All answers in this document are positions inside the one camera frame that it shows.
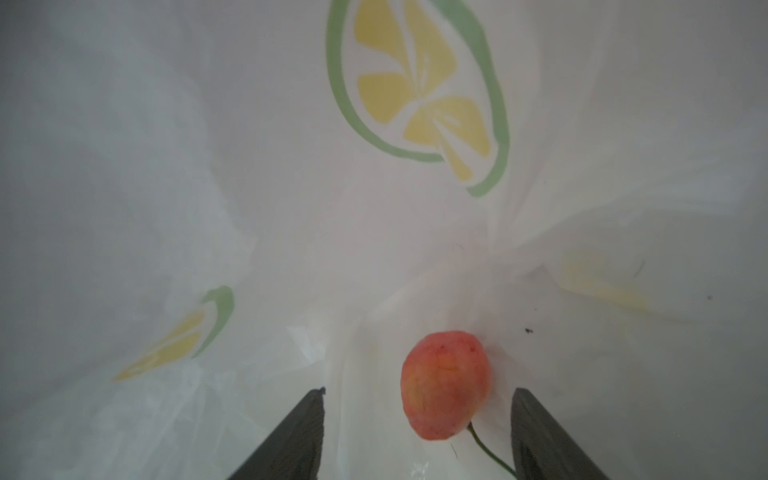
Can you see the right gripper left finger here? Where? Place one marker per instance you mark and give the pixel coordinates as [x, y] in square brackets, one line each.
[293, 450]

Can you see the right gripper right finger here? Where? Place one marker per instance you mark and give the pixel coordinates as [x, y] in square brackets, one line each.
[541, 447]

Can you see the white plastic bag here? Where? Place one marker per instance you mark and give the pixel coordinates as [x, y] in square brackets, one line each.
[210, 208]

